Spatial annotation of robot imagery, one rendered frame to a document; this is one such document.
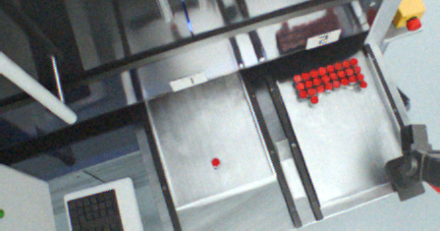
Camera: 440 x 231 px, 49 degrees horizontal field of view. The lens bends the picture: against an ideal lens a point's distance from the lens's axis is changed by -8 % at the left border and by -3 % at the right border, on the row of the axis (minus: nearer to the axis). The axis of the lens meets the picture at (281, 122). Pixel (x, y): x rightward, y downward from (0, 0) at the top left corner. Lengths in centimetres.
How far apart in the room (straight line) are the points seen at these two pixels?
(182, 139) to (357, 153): 45
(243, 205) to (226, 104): 27
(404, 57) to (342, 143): 117
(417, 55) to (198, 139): 140
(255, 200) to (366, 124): 35
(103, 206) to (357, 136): 70
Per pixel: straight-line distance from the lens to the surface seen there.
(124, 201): 139
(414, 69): 241
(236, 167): 128
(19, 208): 126
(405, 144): 112
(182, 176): 129
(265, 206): 126
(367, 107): 134
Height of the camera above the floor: 213
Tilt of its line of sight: 74 degrees down
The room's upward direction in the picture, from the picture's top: 7 degrees clockwise
